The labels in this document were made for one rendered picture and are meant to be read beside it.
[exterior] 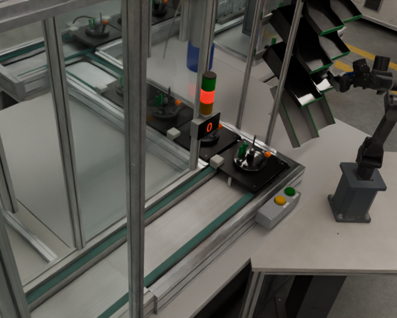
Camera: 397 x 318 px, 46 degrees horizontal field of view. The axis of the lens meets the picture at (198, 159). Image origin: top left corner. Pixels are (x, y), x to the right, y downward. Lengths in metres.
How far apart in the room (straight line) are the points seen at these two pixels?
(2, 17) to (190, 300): 1.20
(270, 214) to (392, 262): 0.50
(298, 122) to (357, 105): 2.38
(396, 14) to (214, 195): 4.42
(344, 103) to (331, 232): 2.60
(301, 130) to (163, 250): 0.85
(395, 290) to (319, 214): 1.15
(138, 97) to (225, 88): 1.81
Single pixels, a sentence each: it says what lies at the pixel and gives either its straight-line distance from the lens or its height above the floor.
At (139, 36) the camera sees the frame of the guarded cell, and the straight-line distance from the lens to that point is 0.80.
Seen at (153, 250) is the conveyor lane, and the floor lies 0.92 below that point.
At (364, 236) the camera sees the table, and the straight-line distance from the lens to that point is 1.98.
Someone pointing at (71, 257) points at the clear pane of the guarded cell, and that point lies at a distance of 1.00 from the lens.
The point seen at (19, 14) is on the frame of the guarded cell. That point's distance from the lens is 0.65.
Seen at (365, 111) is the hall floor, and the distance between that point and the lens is 4.39.
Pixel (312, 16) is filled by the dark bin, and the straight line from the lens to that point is 1.86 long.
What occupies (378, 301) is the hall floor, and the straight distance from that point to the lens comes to 2.93.
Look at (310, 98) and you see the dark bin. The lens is 2.02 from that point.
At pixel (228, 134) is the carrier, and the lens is 2.10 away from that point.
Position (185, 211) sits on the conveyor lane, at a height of 0.92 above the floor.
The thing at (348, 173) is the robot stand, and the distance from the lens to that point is 1.91.
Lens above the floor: 2.23
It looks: 40 degrees down
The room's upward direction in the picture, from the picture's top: 6 degrees clockwise
